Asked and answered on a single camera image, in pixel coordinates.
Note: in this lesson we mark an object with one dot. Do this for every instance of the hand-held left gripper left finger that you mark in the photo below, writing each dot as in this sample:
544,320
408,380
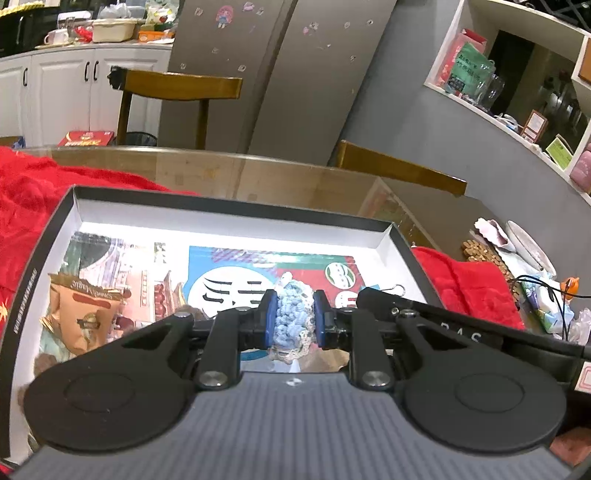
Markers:
270,323

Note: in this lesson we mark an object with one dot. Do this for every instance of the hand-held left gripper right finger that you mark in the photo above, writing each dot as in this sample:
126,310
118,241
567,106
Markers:
322,323

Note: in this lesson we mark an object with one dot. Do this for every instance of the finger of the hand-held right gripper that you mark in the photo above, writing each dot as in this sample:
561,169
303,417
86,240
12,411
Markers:
378,300

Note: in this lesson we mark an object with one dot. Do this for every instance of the blue binder clip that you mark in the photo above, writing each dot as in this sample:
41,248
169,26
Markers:
398,290

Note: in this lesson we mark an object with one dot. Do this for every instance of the blue lace scrunchie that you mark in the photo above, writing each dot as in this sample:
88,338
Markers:
295,314

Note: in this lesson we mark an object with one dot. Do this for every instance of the black cardboard box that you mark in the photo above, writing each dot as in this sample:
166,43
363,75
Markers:
231,212

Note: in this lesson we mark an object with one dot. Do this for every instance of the tissue packet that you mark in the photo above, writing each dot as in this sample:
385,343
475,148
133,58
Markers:
547,307

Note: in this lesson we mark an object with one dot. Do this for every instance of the orange clip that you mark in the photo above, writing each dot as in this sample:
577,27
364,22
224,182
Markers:
570,285

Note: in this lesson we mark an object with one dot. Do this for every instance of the white plate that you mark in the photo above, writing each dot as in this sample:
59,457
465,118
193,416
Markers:
531,247

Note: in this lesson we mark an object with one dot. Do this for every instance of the woven coaster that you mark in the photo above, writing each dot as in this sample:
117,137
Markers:
485,256

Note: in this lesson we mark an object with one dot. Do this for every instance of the pink shell dish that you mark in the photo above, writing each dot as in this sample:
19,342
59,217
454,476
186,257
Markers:
491,234

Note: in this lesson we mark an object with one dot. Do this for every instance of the wooden chair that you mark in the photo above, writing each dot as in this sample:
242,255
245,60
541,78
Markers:
401,168
180,85

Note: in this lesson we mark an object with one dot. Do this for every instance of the brown snack packet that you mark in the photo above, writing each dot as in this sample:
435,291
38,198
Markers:
85,314

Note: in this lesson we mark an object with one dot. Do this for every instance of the green card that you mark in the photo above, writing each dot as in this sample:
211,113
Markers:
560,152

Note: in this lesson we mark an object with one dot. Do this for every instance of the black trash bin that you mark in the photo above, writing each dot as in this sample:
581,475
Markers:
141,140

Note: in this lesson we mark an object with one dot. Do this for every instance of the clear glass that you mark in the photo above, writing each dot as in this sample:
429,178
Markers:
493,92

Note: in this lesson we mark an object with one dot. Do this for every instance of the green paper bag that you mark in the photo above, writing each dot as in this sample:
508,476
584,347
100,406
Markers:
471,71

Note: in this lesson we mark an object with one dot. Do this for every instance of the silver refrigerator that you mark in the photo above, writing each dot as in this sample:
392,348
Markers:
277,74

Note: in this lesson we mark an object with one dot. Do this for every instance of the red paper bag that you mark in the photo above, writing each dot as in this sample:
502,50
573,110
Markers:
455,50

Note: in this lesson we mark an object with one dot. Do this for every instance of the red cardboard box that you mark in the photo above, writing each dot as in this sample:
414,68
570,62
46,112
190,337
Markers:
85,138

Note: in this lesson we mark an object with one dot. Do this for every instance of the red bear printed blanket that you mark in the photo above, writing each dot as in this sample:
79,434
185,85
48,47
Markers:
27,207

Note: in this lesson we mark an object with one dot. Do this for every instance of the girl fridge sticker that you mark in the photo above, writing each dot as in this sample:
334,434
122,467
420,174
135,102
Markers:
224,16

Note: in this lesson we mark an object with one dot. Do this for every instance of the white kitchen cabinet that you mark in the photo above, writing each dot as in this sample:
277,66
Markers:
60,92

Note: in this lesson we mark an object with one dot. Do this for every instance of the green white snack bag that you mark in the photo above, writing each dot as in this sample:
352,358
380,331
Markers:
160,11

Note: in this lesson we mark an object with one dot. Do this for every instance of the beige plastic basin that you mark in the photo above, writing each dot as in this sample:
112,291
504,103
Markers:
114,30

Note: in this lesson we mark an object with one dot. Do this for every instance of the white cup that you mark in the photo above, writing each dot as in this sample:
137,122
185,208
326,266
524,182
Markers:
56,37

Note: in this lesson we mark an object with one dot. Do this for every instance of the white wall shelf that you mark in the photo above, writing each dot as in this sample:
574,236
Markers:
517,134

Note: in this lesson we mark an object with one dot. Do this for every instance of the small photo frame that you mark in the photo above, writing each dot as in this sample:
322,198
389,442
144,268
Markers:
534,125

